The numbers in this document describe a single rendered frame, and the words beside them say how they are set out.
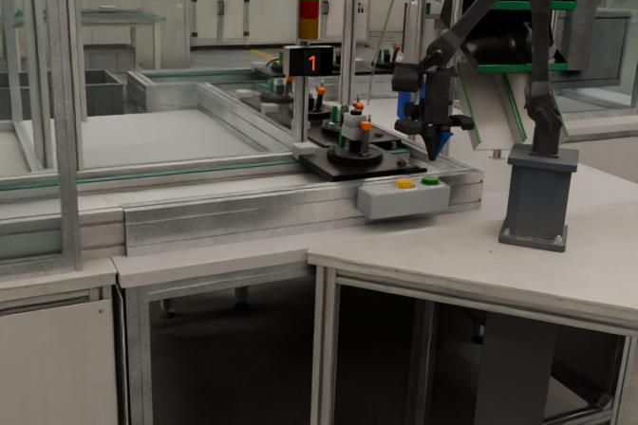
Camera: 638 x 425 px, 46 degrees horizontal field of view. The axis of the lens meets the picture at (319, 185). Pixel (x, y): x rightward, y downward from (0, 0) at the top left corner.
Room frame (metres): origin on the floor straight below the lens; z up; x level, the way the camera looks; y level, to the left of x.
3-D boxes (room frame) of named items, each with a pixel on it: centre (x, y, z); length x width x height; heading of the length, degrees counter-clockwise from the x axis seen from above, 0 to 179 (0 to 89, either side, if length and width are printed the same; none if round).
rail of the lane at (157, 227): (1.65, 0.00, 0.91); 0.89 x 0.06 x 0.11; 116
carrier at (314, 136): (2.14, -0.07, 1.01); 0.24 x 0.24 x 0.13; 26
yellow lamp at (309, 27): (1.93, 0.04, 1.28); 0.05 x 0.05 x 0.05
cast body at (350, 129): (1.88, -0.08, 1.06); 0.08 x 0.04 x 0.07; 27
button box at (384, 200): (1.68, -0.20, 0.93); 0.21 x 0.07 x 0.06; 116
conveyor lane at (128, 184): (1.80, 0.10, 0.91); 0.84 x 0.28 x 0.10; 116
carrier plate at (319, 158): (1.87, -0.09, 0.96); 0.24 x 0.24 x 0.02; 26
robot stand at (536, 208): (1.64, -0.50, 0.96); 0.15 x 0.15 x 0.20; 71
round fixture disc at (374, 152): (1.87, -0.09, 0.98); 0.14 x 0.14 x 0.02
